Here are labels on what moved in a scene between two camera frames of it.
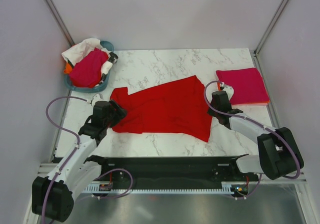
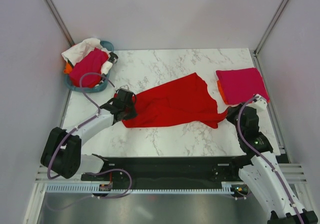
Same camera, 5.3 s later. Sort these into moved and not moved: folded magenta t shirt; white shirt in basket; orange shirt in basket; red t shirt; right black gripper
Moved: red t shirt; right black gripper
Not moved: folded magenta t shirt; white shirt in basket; orange shirt in basket
